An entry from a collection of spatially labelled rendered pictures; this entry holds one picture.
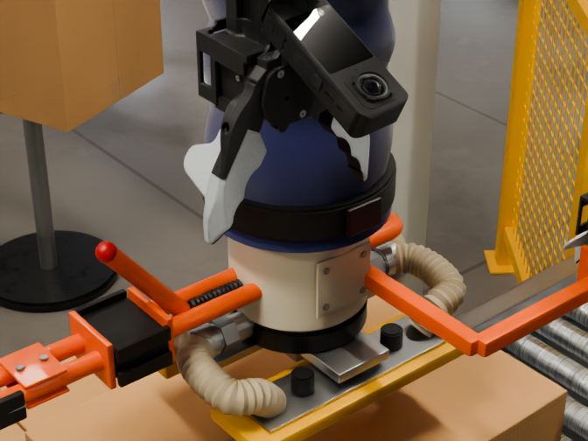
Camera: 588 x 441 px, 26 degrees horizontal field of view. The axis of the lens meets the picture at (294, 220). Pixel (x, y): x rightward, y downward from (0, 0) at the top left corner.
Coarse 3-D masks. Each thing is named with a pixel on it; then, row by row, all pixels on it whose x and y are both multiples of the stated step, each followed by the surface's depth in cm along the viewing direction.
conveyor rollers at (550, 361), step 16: (560, 320) 252; (576, 320) 258; (528, 336) 248; (544, 336) 254; (560, 336) 250; (576, 336) 248; (512, 352) 249; (528, 352) 245; (544, 352) 244; (576, 352) 248; (544, 368) 243; (560, 368) 240; (576, 368) 239; (576, 384) 238; (576, 416) 228; (576, 432) 229
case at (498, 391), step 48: (144, 384) 172; (432, 384) 172; (480, 384) 172; (528, 384) 172; (48, 432) 163; (96, 432) 163; (144, 432) 163; (192, 432) 163; (336, 432) 163; (384, 432) 163; (432, 432) 163; (480, 432) 163; (528, 432) 168
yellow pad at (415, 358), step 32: (416, 352) 156; (448, 352) 157; (288, 384) 150; (320, 384) 150; (352, 384) 150; (384, 384) 151; (224, 416) 146; (256, 416) 145; (288, 416) 145; (320, 416) 146
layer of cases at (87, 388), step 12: (72, 384) 236; (84, 384) 236; (96, 384) 236; (60, 396) 233; (72, 396) 233; (84, 396) 233; (96, 396) 233; (36, 408) 230; (48, 408) 230; (60, 408) 230; (72, 408) 230; (24, 420) 227; (36, 420) 227; (0, 432) 224; (12, 432) 224; (24, 432) 224
